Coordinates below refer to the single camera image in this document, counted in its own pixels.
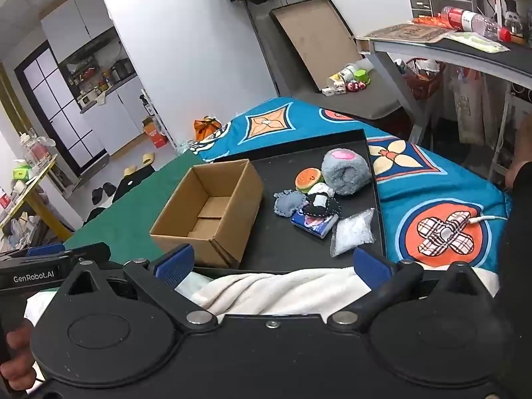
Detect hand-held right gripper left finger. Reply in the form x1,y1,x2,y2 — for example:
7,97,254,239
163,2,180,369
58,243,219,333

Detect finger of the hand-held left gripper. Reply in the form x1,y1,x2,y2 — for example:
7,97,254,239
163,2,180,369
26,243,66,257
62,242,112,266

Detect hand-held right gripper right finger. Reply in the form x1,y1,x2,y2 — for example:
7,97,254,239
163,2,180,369
326,246,498,334

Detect clear bag of white beads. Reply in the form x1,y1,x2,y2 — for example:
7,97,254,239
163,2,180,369
330,207,377,257

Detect black device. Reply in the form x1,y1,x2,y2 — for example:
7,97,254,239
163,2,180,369
301,193,342,219

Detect blue tissue packet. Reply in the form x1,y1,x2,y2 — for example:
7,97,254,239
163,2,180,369
290,210,338,240

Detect small white cloth pouch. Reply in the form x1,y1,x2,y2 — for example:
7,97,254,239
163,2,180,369
308,183,335,207

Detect black shallow tray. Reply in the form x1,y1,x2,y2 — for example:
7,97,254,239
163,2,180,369
193,129,388,276

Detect grey plush toy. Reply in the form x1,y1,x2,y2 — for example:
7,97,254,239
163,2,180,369
322,148,373,196

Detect brown cardboard box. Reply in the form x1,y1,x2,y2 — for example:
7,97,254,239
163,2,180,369
150,159,265,269

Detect grey-blue heart cushion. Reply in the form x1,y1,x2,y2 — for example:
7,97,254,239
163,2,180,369
273,190,309,218

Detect burger plush toy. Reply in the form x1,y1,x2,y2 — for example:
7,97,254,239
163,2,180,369
294,167,324,194

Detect person's left hand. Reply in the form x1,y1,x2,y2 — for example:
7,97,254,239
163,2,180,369
0,318,38,391

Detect green cloth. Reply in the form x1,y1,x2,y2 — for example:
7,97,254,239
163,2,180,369
62,150,217,255

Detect yellow side table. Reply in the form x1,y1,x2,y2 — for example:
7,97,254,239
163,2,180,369
0,154,73,244

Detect blue patterned blanket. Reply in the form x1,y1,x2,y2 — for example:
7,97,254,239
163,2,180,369
189,97,511,276

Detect black stool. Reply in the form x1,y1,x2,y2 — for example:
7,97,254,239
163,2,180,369
112,165,158,202

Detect orange cardboard box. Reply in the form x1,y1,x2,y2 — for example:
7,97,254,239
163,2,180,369
142,117,169,150

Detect black-framed glass door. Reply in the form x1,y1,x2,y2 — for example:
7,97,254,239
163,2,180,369
14,44,111,177

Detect orange bag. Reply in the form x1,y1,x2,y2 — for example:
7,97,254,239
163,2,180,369
194,117,227,143

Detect white kitchen cabinets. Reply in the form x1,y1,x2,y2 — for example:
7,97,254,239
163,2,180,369
40,0,161,156

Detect grey platform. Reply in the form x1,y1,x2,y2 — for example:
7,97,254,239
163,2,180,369
244,0,410,122

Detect beige tote bag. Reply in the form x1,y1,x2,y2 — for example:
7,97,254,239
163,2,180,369
450,68,488,147

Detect red basket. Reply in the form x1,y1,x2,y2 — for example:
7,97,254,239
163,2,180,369
402,57,446,101

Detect black-framed brown board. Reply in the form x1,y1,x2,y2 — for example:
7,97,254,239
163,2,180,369
269,0,367,94

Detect grey desk with black top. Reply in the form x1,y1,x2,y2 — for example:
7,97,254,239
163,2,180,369
355,25,532,184

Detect brown printed mat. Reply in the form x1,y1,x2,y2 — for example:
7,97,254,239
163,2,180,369
366,23,458,44

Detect green and white packet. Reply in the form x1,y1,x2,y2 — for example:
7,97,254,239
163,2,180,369
448,31,510,55

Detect plastic bottle with red label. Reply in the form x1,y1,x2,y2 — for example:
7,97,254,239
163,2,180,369
440,5,513,43

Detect panda figure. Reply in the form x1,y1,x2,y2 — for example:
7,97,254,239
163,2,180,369
502,0,523,34

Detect white charging cable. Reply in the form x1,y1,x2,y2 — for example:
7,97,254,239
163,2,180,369
465,214,510,227

